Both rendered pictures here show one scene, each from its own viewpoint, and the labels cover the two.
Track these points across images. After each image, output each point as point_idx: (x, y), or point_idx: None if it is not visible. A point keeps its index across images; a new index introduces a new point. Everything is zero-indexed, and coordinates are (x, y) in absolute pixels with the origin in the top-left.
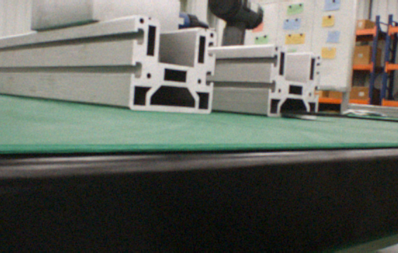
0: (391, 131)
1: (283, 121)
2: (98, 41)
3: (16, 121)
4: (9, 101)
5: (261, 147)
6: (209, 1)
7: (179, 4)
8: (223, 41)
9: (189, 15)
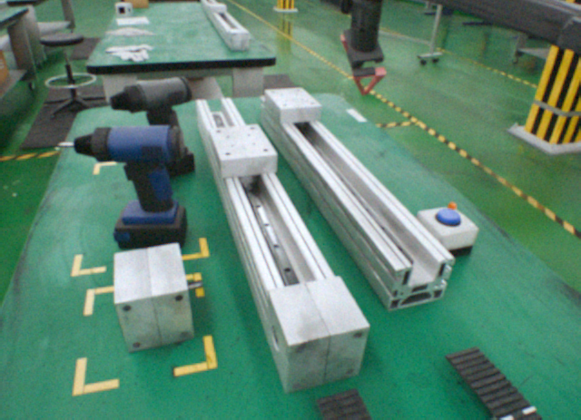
0: (240, 104)
1: (252, 112)
2: None
3: (319, 99)
4: (322, 122)
5: None
6: (191, 92)
7: (264, 91)
8: (179, 121)
9: (111, 128)
